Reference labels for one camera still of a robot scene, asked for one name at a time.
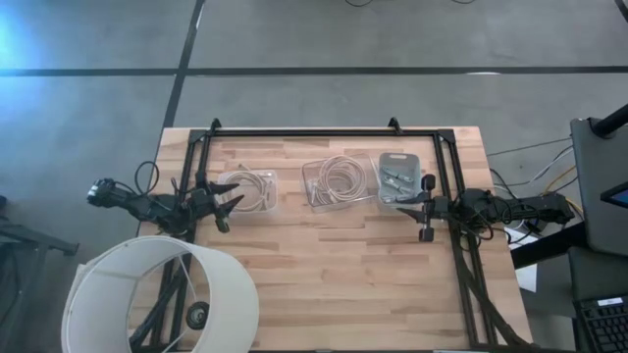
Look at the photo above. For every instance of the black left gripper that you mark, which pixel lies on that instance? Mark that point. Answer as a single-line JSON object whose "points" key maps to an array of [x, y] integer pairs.
{"points": [[203, 203]]}

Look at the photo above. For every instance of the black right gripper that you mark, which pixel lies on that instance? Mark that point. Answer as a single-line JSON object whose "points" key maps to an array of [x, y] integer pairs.
{"points": [[436, 206]]}

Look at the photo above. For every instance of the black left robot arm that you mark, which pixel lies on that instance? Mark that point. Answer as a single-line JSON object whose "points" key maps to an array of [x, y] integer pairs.
{"points": [[147, 208]]}

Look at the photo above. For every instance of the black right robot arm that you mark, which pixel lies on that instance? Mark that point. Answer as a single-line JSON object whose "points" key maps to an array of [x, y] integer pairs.
{"points": [[539, 203]]}

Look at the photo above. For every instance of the small clear plastic bin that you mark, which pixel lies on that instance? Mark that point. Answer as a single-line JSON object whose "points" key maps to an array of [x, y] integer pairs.
{"points": [[272, 208]]}

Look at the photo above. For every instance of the large clear plastic bin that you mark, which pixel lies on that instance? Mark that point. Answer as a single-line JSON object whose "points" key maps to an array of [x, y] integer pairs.
{"points": [[306, 169]]}

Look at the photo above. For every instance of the white lampshade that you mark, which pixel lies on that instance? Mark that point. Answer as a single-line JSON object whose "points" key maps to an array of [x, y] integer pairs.
{"points": [[230, 294]]}

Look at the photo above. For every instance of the black lamp socket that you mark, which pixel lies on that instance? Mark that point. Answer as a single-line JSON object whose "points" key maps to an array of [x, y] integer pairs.
{"points": [[197, 315]]}

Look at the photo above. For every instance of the white paper sheet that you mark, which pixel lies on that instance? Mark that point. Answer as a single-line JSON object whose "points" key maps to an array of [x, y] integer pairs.
{"points": [[527, 279]]}

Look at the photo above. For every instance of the black metal beam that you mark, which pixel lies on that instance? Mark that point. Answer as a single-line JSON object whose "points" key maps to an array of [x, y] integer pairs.
{"points": [[549, 242]]}

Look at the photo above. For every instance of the black metal stand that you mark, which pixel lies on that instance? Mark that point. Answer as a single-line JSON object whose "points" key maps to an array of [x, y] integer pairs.
{"points": [[39, 242]]}

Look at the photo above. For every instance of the small dark screen device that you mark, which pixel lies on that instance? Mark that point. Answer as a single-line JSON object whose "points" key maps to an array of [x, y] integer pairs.
{"points": [[618, 196]]}

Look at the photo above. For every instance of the black pole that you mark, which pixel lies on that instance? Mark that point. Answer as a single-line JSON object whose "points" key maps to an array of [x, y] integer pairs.
{"points": [[611, 122]]}

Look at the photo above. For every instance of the black keyboard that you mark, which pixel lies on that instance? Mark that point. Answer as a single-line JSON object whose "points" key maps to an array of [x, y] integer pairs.
{"points": [[603, 328]]}

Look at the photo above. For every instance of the black aluminium table frame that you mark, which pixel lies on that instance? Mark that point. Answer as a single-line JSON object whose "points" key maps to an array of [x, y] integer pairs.
{"points": [[319, 132]]}

